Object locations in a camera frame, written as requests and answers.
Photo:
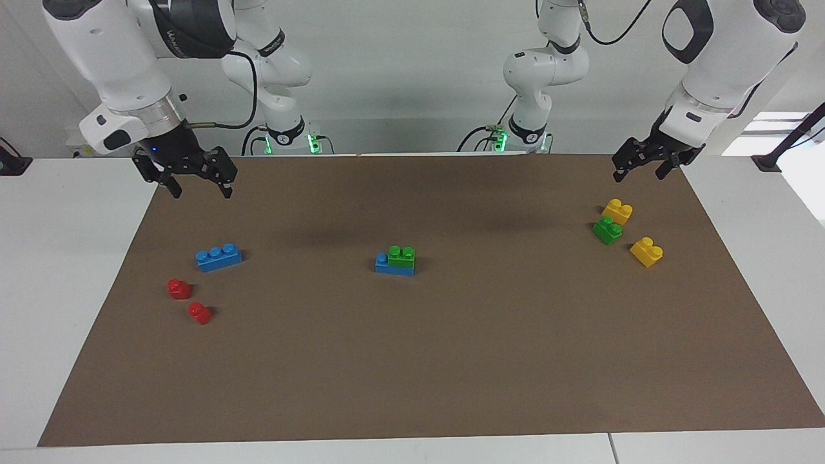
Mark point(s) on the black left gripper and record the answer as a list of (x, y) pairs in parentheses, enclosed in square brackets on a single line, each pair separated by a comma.
[(673, 142)]

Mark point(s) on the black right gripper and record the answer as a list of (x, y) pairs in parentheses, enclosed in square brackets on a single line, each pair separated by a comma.
[(177, 151)]

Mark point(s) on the blue three-stud toy block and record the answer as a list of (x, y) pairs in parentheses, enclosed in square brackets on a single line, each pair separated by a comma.
[(394, 271), (219, 259)]

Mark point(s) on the green two-stud toy block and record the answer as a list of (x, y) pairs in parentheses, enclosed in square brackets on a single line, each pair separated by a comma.
[(607, 232), (403, 259)]

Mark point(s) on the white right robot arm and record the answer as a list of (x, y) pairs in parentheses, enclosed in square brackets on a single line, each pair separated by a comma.
[(109, 58)]

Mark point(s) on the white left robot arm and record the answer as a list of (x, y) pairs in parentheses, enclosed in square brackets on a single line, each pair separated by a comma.
[(728, 58)]

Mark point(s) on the yellow two-stud toy block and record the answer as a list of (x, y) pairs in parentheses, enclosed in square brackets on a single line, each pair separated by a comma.
[(617, 211), (646, 253)]

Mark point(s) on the red one-stud toy block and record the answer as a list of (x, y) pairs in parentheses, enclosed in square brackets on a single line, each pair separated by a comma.
[(179, 289), (200, 314)]

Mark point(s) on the black clamp stand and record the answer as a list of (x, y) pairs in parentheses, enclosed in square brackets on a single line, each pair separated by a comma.
[(13, 164), (783, 143)]

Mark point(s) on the brown table mat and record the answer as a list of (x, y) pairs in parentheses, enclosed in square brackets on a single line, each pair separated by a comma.
[(412, 354)]

